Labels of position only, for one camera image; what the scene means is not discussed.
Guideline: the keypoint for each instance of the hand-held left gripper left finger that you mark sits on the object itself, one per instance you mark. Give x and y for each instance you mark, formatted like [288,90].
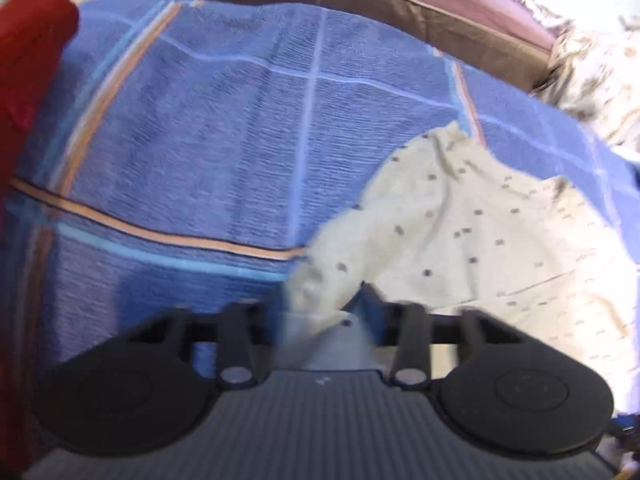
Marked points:
[245,335]

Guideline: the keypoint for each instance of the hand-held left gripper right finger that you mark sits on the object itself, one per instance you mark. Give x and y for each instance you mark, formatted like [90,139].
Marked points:
[376,310]

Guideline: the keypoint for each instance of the white polka dot shirt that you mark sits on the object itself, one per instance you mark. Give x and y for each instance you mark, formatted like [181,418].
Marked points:
[450,240]

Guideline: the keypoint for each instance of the blue plaid blanket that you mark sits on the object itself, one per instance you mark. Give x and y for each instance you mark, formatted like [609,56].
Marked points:
[200,135]

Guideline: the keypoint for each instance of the floral pale cloth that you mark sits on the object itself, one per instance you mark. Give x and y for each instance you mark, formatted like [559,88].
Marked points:
[600,70]

